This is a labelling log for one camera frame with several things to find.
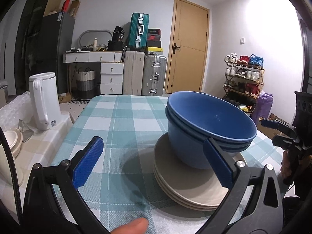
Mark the white electric kettle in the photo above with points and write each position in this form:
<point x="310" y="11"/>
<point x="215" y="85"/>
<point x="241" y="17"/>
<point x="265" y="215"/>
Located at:
<point x="44" y="99"/>

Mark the black refrigerator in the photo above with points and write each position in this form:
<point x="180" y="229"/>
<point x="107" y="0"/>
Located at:
<point x="55" y="38"/>

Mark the woven laundry basket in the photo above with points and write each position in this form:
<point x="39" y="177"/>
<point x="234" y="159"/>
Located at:
<point x="86" y="85"/>

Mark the beige checked side tablecloth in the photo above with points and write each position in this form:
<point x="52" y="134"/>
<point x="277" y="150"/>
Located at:
<point x="41" y="148"/>

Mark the cardboard box on floor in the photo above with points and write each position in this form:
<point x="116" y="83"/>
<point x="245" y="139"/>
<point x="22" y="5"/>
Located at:
<point x="64" y="98"/>

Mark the stacked shoe boxes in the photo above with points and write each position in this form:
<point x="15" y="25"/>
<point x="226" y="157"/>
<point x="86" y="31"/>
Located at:
<point x="153" y="43"/>

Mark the wooden shoe rack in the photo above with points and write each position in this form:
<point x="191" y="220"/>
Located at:
<point x="243" y="79"/>

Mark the left hand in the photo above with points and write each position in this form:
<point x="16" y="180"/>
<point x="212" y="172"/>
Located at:
<point x="137" y="226"/>

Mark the teal plaid tablecloth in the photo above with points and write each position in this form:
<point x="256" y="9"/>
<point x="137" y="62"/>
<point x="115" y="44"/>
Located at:
<point x="122" y="186"/>

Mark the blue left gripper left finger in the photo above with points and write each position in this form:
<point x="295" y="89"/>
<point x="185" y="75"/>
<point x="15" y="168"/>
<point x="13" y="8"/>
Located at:
<point x="84" y="161"/>

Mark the metal phone stand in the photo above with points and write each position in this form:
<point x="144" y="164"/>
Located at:
<point x="27" y="132"/>

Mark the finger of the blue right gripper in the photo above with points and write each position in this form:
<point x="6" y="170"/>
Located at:
<point x="270" y="123"/>

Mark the teal suitcase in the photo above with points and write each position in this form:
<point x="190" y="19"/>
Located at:
<point x="138" y="30"/>

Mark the silver suitcase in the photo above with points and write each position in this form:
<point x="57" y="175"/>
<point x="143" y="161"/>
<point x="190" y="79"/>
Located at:
<point x="154" y="73"/>

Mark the cream plate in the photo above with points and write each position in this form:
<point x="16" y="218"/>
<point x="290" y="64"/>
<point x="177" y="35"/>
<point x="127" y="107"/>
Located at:
<point x="166" y="162"/>
<point x="199" y="189"/>
<point x="179" y="201"/>

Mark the purple bag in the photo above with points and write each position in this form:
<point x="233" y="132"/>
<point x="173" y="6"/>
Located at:
<point x="263" y="107"/>

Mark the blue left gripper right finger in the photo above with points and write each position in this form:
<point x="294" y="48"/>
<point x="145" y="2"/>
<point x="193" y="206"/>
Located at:
<point x="221" y="163"/>

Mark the bubble wrap sheet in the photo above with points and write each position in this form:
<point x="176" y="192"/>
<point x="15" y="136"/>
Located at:
<point x="20" y="108"/>

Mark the blue bowl large front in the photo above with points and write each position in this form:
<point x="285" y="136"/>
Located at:
<point x="187" y="147"/>

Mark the cream tumbler cup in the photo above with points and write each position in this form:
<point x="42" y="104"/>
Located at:
<point x="5" y="169"/>

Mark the small cream lidded bowl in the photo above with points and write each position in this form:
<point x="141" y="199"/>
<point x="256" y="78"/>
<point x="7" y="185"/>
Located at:
<point x="15" y="140"/>

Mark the right hand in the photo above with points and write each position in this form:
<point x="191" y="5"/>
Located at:
<point x="285" y="165"/>

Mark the white drawer desk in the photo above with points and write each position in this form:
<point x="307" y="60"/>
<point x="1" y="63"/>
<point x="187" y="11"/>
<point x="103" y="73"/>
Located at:
<point x="108" y="67"/>

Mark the wooden door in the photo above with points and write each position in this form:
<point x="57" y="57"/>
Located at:
<point x="188" y="47"/>

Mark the beige suitcase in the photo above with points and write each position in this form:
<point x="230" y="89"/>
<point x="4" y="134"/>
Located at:
<point x="133" y="73"/>

